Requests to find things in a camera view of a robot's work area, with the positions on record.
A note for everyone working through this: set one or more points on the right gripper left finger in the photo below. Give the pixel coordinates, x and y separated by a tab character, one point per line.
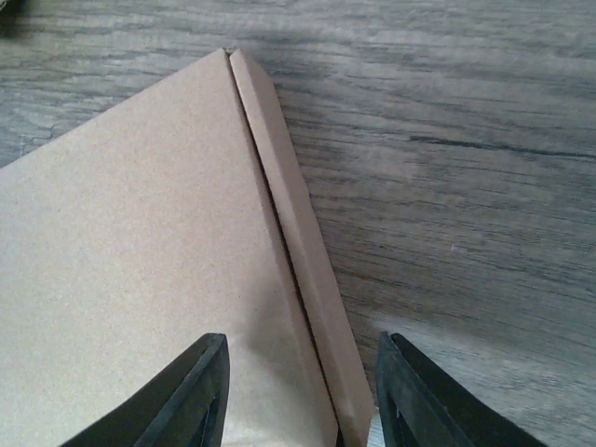
183	405

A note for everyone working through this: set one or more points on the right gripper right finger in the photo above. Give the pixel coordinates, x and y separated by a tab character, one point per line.
422	405

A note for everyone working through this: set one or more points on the cardboard box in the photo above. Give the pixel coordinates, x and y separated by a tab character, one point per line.
179	212

